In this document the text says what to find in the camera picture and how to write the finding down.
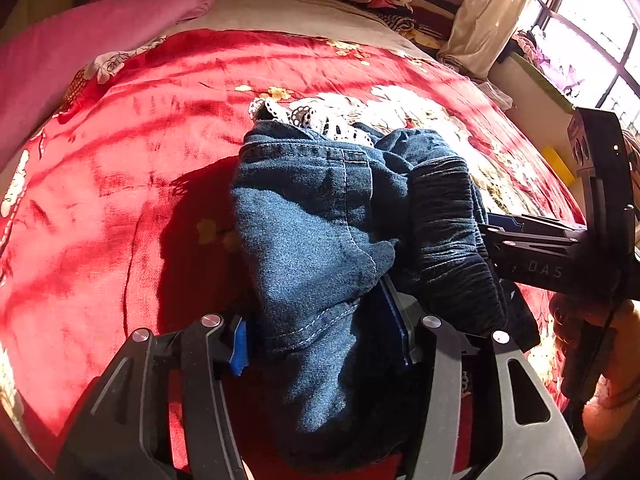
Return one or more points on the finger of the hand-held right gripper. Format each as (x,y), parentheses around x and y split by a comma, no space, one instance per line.
(525,245)
(502,220)

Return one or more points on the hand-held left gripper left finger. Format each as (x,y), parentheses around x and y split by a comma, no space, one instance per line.
(241,347)

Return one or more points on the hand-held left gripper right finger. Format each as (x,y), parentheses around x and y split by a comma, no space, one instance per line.
(400,325)

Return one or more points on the blue denim pants lace hem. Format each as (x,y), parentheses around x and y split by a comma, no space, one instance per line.
(310,220)

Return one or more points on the person's right forearm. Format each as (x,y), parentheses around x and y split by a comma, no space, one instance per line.
(615,435)

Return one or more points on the person's right hand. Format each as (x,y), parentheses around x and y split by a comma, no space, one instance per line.
(627,350)

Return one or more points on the yellow bag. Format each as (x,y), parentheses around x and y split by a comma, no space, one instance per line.
(557,162)

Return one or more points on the green-topped window ledge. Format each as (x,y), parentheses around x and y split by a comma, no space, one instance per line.
(530,110)

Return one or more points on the white plastic bag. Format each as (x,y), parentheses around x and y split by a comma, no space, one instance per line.
(497,94)

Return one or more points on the purple cloth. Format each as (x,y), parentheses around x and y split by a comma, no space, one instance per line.
(555,65)

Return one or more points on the window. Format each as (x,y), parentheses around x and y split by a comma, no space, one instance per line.
(590,20)

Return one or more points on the red floral blanket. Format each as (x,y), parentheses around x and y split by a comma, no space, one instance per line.
(125,185)

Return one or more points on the cream curtain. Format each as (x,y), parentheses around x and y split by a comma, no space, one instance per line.
(490,15)

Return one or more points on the grey bed sheet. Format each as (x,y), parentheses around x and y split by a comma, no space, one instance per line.
(300,15)

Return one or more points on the pink quilt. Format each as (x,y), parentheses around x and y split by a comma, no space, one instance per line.
(75,45)

